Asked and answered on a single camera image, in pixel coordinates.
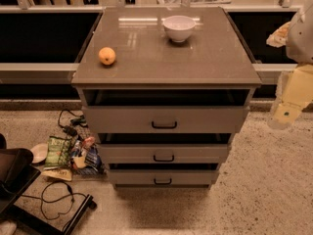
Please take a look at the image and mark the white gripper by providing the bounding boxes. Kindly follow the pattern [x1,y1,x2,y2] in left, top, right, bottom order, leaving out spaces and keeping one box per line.
[267,64,313,130]

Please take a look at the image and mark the grey top drawer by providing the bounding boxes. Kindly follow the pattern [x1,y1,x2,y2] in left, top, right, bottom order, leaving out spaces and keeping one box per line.
[82,106,249,134]

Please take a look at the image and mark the grey drawer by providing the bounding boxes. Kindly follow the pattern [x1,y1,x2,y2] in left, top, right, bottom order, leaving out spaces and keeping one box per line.
[98,144,230,164]
[82,106,249,134]
[108,170,219,186]

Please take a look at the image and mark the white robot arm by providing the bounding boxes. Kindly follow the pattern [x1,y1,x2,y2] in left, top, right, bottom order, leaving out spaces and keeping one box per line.
[266,5,313,129]

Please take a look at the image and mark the grey drawer cabinet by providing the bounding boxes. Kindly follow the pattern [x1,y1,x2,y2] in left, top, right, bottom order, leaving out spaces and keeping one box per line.
[70,6,263,190]

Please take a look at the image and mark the grey bottom drawer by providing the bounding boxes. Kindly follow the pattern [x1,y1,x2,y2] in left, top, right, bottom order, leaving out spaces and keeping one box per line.
[108,170,219,186]

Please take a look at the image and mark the grey middle drawer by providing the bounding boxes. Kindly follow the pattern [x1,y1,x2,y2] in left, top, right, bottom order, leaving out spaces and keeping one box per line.
[98,144,230,164]

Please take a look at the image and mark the white ceramic bowl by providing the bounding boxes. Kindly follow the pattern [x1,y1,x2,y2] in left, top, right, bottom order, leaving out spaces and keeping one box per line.
[163,16,196,42]

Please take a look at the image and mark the orange fruit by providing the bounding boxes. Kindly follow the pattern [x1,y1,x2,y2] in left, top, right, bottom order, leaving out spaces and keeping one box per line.
[98,47,116,66]

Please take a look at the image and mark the blue snack package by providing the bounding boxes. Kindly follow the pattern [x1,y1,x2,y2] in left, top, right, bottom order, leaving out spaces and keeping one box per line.
[85,146,102,171]

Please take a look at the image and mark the green chip bag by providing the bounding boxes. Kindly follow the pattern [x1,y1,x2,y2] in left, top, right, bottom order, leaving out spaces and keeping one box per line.
[44,136,71,169]

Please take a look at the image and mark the yellow flat package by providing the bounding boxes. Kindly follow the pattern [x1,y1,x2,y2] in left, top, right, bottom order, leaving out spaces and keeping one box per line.
[42,168,72,181]

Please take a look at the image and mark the white paper plate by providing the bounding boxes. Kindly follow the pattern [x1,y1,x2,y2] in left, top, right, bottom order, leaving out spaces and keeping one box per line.
[30,143,48,164]

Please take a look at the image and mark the black chair base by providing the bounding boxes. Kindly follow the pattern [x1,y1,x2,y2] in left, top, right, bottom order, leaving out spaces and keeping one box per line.
[0,134,97,235]

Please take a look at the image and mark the black power adapter cable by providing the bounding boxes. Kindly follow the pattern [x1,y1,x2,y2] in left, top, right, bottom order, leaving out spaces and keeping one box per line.
[57,109,90,138]

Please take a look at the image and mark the black floor cable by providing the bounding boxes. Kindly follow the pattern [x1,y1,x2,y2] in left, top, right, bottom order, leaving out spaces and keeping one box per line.
[21,180,89,232]

